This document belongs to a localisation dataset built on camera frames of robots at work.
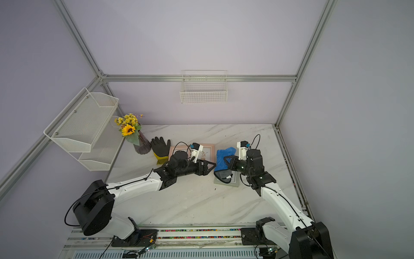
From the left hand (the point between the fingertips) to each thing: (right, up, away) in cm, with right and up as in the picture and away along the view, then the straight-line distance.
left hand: (211, 165), depth 79 cm
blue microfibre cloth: (+5, +1, -3) cm, 5 cm away
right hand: (+7, +2, +2) cm, 8 cm away
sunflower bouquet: (-44, +20, +7) cm, 49 cm away
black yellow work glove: (-34, +6, +25) cm, 42 cm away
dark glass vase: (-43, +9, +22) cm, 49 cm away
